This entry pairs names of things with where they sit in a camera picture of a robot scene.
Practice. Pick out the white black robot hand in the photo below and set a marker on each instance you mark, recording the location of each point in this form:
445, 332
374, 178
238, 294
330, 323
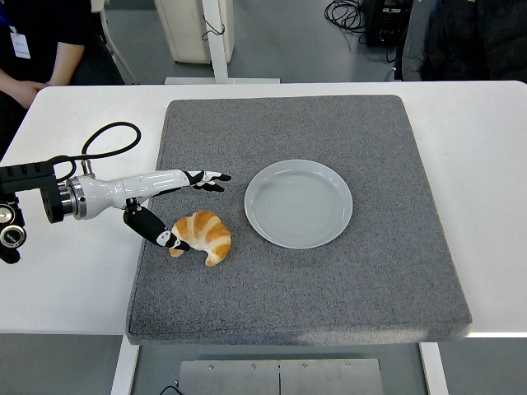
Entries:
140, 185

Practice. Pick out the golden croissant bread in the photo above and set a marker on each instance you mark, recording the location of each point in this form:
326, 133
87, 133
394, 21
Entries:
206, 234

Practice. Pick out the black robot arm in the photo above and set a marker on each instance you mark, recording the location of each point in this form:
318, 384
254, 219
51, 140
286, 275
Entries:
24, 177

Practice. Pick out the round grey plate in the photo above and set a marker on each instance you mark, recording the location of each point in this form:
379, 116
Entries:
298, 205

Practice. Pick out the grey metal plate with screws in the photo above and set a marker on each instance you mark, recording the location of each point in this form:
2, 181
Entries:
280, 378

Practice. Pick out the grey fabric mat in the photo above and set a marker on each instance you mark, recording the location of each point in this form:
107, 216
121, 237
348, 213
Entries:
288, 288

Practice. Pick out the white office chair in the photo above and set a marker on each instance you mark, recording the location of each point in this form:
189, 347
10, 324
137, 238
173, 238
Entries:
98, 5

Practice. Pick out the white name badge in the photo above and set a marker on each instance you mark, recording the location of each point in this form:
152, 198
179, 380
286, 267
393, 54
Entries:
20, 43

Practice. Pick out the white table leg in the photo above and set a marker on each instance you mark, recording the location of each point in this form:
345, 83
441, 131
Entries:
123, 370
434, 370

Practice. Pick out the seated person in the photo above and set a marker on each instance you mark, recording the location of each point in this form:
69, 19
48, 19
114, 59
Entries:
41, 20

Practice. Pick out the black equipment box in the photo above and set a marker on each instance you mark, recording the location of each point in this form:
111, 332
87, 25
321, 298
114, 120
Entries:
383, 24

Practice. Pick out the standing person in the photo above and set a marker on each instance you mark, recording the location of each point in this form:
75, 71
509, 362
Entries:
473, 41

